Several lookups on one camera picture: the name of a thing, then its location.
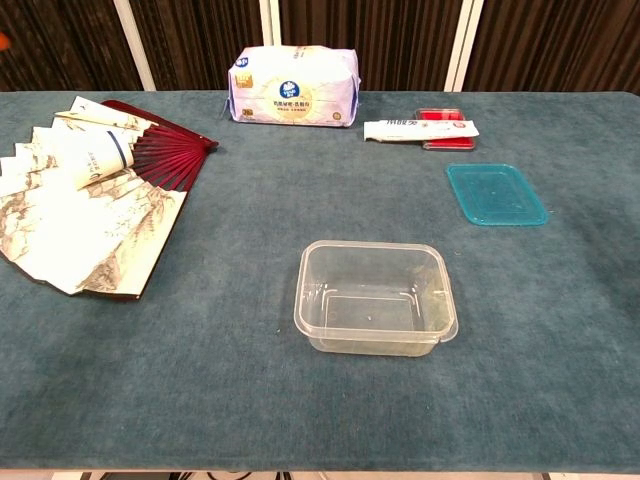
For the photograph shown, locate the clear blue plastic tray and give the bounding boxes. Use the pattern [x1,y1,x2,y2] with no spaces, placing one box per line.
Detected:
[293,239,460,358]

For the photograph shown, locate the teal plastic lid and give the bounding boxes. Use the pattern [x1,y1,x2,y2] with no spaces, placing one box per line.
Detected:
[445,162,550,228]

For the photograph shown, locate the white paper cup blue stripe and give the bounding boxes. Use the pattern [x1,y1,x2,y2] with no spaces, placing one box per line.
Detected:
[73,128,137,191]

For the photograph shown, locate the paper folding fan red ribs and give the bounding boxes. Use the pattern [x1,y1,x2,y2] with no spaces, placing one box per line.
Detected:
[0,95,220,302]

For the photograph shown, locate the white tissue pack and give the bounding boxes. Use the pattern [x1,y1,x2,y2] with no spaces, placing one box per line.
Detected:
[221,44,362,129]

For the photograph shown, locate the dark slatted partition screen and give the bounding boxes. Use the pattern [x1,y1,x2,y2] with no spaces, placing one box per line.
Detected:
[0,0,640,94]

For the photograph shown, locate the white red toothpaste tube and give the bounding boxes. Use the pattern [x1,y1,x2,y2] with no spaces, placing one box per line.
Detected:
[363,118,480,144]

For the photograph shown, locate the teal tablecloth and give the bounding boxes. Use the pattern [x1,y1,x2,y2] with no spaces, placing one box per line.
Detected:
[0,89,640,475]

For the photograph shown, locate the red flat plastic case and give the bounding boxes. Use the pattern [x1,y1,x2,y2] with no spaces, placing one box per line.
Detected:
[413,108,477,152]

